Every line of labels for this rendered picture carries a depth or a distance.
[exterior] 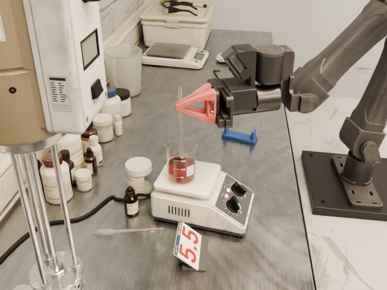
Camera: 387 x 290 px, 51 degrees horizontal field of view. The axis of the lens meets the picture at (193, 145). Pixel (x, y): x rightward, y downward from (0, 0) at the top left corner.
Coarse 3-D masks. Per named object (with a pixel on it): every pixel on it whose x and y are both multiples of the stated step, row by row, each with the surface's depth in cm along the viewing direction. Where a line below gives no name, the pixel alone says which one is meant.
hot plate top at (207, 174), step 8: (200, 168) 88; (208, 168) 88; (216, 168) 88; (160, 176) 85; (200, 176) 86; (208, 176) 86; (216, 176) 86; (160, 184) 83; (168, 184) 83; (192, 184) 83; (200, 184) 83; (208, 184) 83; (176, 192) 82; (184, 192) 81; (192, 192) 81; (200, 192) 81; (208, 192) 81
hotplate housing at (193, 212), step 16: (224, 176) 90; (160, 192) 84; (160, 208) 84; (176, 208) 83; (192, 208) 82; (208, 208) 81; (192, 224) 84; (208, 224) 83; (224, 224) 82; (240, 224) 81
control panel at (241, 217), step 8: (224, 184) 87; (232, 184) 89; (224, 192) 86; (232, 192) 87; (248, 192) 90; (224, 200) 84; (240, 200) 86; (248, 200) 88; (224, 208) 82; (248, 208) 86; (232, 216) 81; (240, 216) 83
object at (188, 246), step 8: (184, 224) 81; (184, 232) 79; (192, 232) 81; (184, 240) 78; (192, 240) 79; (184, 248) 76; (192, 248) 78; (184, 256) 75; (192, 256) 76; (192, 264) 75
